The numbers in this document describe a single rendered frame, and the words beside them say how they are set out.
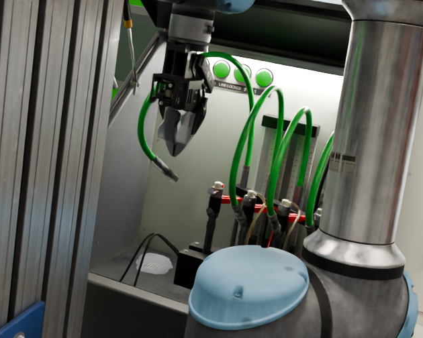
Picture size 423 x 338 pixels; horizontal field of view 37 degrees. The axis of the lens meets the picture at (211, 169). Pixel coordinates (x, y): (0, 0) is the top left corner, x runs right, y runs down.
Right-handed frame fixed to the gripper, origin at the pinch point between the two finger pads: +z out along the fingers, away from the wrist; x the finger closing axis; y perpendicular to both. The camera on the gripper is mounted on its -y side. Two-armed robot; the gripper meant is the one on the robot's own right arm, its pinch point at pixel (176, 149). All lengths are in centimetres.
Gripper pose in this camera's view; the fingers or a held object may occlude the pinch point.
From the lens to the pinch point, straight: 118.5
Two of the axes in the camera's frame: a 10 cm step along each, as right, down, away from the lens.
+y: -3.7, 1.6, -9.2
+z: -1.7, 9.6, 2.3
